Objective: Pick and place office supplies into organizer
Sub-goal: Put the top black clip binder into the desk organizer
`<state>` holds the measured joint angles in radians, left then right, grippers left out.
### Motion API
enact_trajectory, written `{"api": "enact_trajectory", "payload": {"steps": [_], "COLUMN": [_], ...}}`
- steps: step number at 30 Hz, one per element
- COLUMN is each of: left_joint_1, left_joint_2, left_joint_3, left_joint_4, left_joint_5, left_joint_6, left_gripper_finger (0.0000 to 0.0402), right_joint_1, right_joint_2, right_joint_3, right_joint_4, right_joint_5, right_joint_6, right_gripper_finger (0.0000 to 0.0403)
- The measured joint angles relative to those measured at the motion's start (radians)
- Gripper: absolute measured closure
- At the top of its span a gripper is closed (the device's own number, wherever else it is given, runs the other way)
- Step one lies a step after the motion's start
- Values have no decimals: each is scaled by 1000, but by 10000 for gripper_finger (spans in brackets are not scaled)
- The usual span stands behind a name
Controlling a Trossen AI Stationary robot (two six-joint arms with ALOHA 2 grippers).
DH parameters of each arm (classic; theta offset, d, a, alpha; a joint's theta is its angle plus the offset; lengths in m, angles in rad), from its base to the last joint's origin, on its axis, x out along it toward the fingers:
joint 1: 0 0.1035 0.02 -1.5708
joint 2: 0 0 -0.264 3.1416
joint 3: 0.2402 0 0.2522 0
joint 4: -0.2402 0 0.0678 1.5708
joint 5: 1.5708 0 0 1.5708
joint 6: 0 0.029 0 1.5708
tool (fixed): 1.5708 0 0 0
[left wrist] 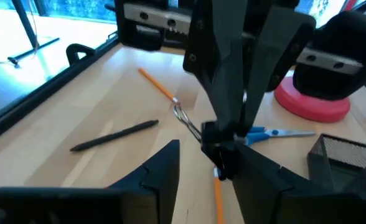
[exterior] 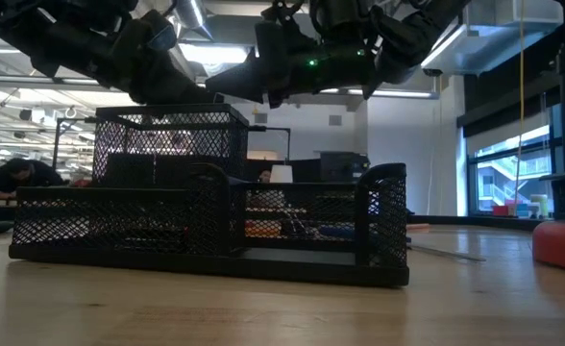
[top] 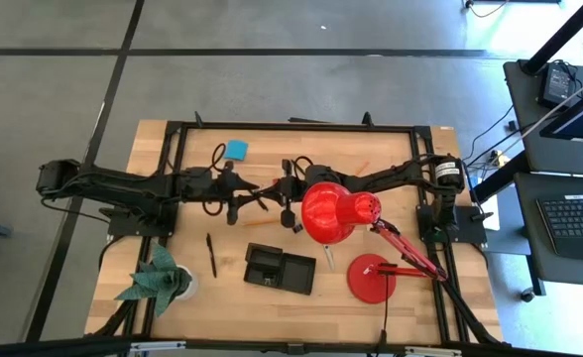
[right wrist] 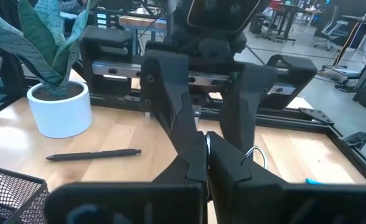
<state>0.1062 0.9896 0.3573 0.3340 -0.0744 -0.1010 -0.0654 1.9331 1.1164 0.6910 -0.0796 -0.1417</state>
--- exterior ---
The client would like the yellow hanging cable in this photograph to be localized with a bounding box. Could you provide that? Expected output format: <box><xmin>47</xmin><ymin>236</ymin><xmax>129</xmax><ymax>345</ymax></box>
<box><xmin>515</xmin><ymin>0</ymin><xmax>526</xmax><ymax>206</ymax></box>

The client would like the black equipment box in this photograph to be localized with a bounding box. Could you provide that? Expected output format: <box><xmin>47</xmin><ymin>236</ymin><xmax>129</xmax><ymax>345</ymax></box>
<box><xmin>318</xmin><ymin>151</ymin><xmax>371</xmax><ymax>183</ymax></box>

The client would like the black mesh desk organizer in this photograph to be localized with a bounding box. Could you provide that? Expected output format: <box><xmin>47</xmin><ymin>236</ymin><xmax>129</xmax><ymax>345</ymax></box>
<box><xmin>8</xmin><ymin>103</ymin><xmax>411</xmax><ymax>288</ymax></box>

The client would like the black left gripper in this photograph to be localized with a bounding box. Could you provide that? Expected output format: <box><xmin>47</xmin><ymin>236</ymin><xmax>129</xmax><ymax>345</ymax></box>
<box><xmin>94</xmin><ymin>12</ymin><xmax>225</xmax><ymax>105</ymax></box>

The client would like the black table frame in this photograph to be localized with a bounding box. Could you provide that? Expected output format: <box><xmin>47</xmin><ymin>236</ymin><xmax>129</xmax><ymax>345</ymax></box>
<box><xmin>406</xmin><ymin>214</ymin><xmax>546</xmax><ymax>232</ymax></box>

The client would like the ceiling light strip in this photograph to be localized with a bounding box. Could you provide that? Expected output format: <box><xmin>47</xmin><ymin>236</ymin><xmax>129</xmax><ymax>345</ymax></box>
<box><xmin>319</xmin><ymin>87</ymin><xmax>440</xmax><ymax>100</ymax></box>

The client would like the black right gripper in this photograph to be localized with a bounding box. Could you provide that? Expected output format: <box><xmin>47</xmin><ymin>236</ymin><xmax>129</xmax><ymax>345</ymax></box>
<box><xmin>205</xmin><ymin>0</ymin><xmax>384</xmax><ymax>110</ymax></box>

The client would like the red eraser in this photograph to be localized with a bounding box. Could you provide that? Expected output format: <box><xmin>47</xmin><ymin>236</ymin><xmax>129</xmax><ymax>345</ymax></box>
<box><xmin>244</xmin><ymin>220</ymin><xmax>283</xmax><ymax>238</ymax></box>

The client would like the large white ceiling duct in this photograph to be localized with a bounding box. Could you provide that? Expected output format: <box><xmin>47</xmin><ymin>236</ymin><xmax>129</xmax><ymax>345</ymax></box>
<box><xmin>420</xmin><ymin>0</ymin><xmax>565</xmax><ymax>77</ymax></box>

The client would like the red desk lamp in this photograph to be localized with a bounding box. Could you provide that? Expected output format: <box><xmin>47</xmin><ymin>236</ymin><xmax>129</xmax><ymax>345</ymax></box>
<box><xmin>531</xmin><ymin>219</ymin><xmax>565</xmax><ymax>275</ymax></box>

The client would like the silver spiral ceiling duct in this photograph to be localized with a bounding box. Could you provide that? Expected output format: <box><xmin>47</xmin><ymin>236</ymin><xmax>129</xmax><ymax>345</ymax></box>
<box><xmin>172</xmin><ymin>0</ymin><xmax>215</xmax><ymax>42</ymax></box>

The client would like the pale green container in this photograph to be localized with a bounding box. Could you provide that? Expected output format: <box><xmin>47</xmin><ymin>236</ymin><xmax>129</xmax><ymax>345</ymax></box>
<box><xmin>529</xmin><ymin>193</ymin><xmax>550</xmax><ymax>218</ymax></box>

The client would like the white tapered cup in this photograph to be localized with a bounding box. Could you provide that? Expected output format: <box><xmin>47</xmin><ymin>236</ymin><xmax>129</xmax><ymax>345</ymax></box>
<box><xmin>269</xmin><ymin>164</ymin><xmax>294</xmax><ymax>185</ymax></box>

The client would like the black background rig frame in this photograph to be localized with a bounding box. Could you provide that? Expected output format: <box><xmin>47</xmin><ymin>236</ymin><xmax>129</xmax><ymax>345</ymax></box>
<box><xmin>53</xmin><ymin>116</ymin><xmax>96</xmax><ymax>170</ymax></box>
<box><xmin>248</xmin><ymin>125</ymin><xmax>292</xmax><ymax>162</ymax></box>

